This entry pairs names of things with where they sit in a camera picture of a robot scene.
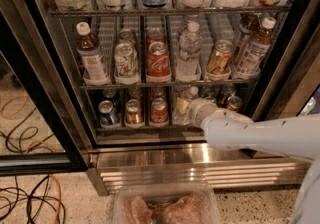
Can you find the red cola can middle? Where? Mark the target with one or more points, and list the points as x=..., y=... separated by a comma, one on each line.
x=157, y=60

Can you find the clear plastic container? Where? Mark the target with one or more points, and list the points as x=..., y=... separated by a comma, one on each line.
x=167, y=203

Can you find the white green can middle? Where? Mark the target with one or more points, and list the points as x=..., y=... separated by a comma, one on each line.
x=126, y=61

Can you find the tea bottle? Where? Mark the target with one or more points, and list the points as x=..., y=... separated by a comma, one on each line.
x=256, y=48
x=248, y=23
x=89, y=49

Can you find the tea bottle middle left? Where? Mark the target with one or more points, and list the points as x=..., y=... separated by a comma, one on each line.
x=89, y=49

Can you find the gold can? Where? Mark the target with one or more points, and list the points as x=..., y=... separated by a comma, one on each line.
x=133, y=112
x=234, y=103

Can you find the rear tea bottle middle right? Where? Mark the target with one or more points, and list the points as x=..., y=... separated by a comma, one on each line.
x=248, y=23

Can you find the gold can bottom left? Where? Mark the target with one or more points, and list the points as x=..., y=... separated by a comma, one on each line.
x=133, y=112

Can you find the gold can middle shelf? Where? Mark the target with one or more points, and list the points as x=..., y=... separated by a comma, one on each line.
x=219, y=58

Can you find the stainless steel fridge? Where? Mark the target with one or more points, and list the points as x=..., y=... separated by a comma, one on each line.
x=38, y=41

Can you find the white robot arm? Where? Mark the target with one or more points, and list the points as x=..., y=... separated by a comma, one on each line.
x=294, y=137

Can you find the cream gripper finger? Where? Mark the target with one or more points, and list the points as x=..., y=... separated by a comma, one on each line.
x=182, y=105

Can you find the gold can bottom right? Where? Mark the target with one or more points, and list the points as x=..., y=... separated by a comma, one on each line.
x=234, y=103

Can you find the red can bottom shelf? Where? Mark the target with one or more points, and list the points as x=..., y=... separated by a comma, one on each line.
x=159, y=112

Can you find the water bottle middle shelf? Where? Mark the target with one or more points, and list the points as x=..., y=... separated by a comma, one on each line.
x=190, y=43

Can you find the blue can bottom shelf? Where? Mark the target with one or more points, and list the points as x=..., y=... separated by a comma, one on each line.
x=107, y=114

